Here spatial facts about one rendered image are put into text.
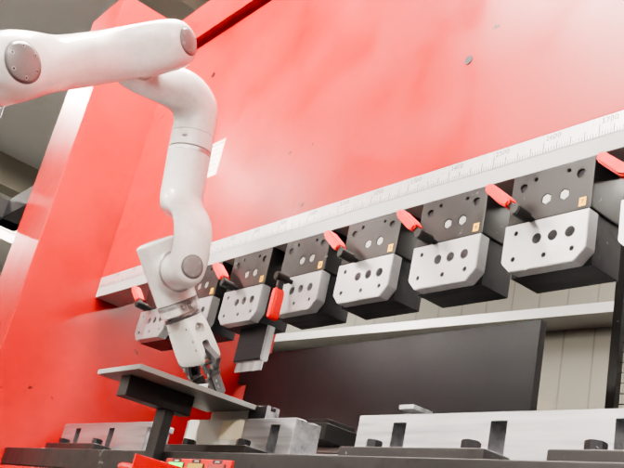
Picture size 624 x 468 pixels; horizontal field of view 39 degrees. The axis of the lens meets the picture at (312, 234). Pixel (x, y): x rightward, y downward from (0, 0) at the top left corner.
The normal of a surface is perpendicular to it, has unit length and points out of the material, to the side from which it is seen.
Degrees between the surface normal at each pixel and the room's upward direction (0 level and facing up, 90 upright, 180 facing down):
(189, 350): 133
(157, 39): 109
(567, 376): 90
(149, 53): 118
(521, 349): 90
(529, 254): 90
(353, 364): 90
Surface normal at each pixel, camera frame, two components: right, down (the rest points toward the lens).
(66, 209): 0.61, -0.18
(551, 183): -0.76, -0.39
